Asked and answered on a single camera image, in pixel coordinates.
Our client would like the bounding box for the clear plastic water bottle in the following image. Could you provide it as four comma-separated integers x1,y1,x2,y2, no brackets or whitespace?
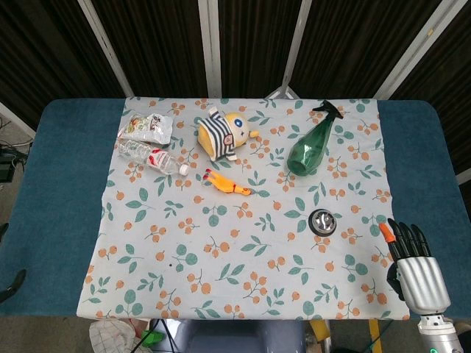
117,139,190,176

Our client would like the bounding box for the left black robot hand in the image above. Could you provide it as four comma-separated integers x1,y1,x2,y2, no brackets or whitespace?
0,268,27,303

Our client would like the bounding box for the round black and silver knob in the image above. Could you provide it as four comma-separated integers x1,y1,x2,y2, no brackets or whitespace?
308,208,339,235

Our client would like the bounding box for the silver snack bag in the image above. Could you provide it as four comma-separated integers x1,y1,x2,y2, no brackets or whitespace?
117,112,174,148

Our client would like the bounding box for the green plastic object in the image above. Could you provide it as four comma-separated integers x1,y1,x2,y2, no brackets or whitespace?
141,329,166,348

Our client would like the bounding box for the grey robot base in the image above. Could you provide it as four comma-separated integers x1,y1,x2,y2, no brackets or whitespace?
174,318,306,353

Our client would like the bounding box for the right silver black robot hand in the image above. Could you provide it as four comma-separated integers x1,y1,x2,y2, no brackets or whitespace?
378,218,452,316

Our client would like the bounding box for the black cable bundle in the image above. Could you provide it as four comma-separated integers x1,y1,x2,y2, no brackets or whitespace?
0,116,34,185

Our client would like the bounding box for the blue table cover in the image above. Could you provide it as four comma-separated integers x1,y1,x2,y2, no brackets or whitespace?
0,97,471,321

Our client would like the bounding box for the yellow rubber chicken toy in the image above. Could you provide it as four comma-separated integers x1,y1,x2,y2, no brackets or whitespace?
203,168,255,197

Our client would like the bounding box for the striped yellow plush toy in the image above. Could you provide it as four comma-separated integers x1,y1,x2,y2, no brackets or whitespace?
196,107,260,163

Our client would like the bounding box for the white checked cloth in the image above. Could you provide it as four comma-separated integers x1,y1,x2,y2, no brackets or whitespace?
88,318,152,353

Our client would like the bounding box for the green plastic spray bottle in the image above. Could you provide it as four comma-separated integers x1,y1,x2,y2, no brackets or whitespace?
286,99,344,178

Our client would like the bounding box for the floral patterned tablecloth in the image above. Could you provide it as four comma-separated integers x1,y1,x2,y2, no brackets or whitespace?
76,96,411,321

